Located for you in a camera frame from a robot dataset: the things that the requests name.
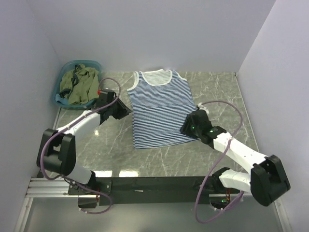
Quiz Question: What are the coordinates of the blue white striped tank top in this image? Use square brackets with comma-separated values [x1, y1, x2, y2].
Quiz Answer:
[127, 69, 197, 149]

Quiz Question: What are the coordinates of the olive green tank top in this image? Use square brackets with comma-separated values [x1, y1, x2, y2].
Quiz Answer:
[56, 63, 99, 105]

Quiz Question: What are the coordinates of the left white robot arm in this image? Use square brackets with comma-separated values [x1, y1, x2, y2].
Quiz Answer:
[37, 90, 131, 194]

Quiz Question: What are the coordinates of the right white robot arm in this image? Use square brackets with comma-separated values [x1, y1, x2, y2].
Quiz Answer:
[181, 110, 291, 206]

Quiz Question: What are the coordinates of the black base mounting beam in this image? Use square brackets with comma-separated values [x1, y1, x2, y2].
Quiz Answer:
[67, 175, 242, 208]

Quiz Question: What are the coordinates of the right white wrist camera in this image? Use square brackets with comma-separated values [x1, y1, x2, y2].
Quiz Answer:
[197, 102, 210, 115]

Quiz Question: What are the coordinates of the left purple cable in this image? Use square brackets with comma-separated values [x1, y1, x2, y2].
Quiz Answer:
[40, 77, 114, 214]

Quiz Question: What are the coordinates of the aluminium extrusion frame rail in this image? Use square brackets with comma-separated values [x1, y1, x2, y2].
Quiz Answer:
[14, 111, 73, 232]

